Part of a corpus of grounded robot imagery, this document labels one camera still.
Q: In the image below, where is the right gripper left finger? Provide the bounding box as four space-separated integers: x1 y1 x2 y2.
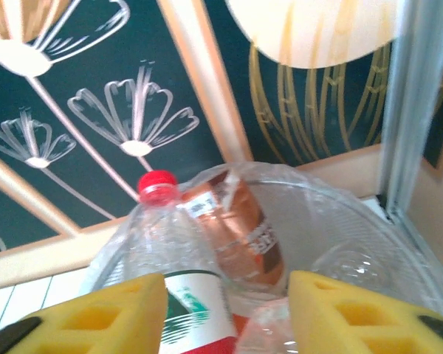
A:
0 272 170 354

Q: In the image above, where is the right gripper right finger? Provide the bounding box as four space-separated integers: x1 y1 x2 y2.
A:
287 270 443 354

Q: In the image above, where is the red white label water bottle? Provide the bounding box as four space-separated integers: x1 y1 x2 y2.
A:
90 170 241 354

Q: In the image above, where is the brown label bottle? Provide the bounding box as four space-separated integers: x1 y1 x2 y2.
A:
180 171 287 294

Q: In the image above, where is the clear plastic bin liner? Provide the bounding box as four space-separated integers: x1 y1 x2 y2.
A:
79 161 443 354

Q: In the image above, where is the aluminium corner post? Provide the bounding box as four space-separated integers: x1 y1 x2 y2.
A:
382 0 443 226

